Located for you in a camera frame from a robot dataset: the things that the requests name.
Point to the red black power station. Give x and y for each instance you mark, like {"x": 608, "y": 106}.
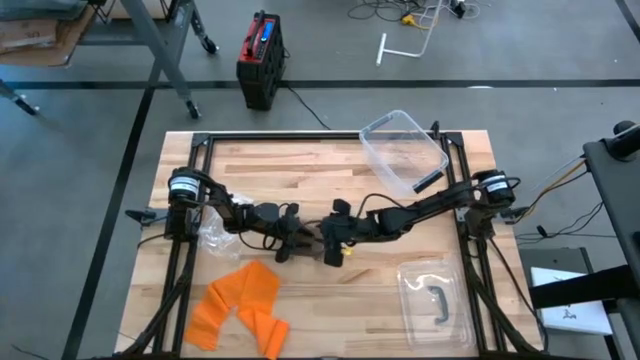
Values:
{"x": 260, "y": 75}

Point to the black aluminium rig frame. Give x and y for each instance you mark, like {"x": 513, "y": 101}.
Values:
{"x": 200, "y": 139}

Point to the grey black equipment stand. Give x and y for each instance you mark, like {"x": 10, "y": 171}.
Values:
{"x": 615, "y": 190}

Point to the white T-shaped pipe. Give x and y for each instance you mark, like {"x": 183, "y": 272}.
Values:
{"x": 381, "y": 50}

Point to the white paper sheet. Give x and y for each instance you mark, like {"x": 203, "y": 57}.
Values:
{"x": 575, "y": 320}

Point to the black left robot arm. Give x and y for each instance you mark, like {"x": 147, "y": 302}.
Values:
{"x": 225, "y": 202}

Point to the yellow gripper tag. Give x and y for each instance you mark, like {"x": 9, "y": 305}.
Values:
{"x": 347, "y": 250}

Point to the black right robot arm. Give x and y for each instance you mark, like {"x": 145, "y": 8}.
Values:
{"x": 440, "y": 200}

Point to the black table clamp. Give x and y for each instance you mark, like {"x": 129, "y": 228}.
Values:
{"x": 140, "y": 216}

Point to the grey flat case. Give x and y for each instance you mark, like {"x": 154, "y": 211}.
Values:
{"x": 550, "y": 257}

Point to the yellow plug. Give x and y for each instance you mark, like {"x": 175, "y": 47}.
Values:
{"x": 408, "y": 20}

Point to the orange elastic bandage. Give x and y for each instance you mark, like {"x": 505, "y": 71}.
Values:
{"x": 250, "y": 290}

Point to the clear plastic box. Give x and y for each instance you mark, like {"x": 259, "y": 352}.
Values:
{"x": 400, "y": 150}

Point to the brown cardboard box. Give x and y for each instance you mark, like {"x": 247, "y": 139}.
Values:
{"x": 30, "y": 35}

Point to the grey plastic sheet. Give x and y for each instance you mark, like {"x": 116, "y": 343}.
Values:
{"x": 40, "y": 7}

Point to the grey metal table frame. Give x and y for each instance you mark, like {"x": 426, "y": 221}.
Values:
{"x": 159, "y": 50}

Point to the crumpled clear plastic bag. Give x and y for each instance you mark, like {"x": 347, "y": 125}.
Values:
{"x": 220, "y": 240}

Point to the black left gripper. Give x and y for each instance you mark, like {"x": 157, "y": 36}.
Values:
{"x": 292, "y": 230}

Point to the grey table leg with caster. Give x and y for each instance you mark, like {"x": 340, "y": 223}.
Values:
{"x": 15, "y": 97}

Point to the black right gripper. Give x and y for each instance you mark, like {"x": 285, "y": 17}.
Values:
{"x": 345, "y": 230}

